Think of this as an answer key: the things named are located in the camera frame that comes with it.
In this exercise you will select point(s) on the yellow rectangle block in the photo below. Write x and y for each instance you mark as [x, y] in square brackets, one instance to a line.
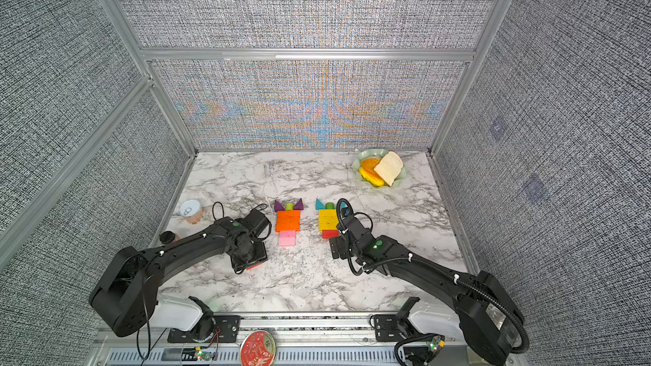
[327, 227]
[328, 220]
[332, 213]

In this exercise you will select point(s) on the red rectangle block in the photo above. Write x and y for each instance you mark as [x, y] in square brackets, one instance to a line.
[254, 266]
[328, 234]

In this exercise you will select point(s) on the pink rectangle block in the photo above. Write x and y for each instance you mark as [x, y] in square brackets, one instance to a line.
[287, 242]
[287, 235]

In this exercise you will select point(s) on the orange rectangle block top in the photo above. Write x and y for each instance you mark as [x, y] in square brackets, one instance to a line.
[288, 214]

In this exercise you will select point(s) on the red round tin lid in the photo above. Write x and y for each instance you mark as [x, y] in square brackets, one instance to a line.
[258, 349]

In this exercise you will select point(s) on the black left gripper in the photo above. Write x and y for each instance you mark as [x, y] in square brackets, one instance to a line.
[242, 265]

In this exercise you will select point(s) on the brown bottle black cap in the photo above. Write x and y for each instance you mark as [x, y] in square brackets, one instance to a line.
[168, 237]

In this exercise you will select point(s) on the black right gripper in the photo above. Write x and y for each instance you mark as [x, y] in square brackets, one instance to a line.
[340, 243]

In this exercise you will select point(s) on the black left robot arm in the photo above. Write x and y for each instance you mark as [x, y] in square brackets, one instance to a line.
[126, 295]

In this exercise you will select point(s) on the orange rectangle block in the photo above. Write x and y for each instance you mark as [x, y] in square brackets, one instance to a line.
[288, 221]
[288, 214]

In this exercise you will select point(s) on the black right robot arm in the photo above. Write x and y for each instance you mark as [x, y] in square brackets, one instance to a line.
[491, 324]

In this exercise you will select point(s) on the purple triangle block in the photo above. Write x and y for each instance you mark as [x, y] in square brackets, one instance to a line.
[299, 205]
[278, 207]

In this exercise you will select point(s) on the orange rectangle block diagonal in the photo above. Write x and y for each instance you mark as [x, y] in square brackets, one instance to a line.
[287, 227]

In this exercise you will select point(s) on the beige bread slice toy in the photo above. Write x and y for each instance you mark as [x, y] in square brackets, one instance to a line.
[389, 168]

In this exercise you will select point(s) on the orange round food toy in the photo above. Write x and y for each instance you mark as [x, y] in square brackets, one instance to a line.
[370, 164]

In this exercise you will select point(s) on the white round object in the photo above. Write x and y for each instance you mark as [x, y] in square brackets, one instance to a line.
[192, 211]

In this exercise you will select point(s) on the green glass plate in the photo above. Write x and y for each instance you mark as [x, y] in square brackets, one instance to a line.
[375, 152]

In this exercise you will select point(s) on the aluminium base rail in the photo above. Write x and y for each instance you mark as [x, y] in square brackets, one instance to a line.
[312, 338]

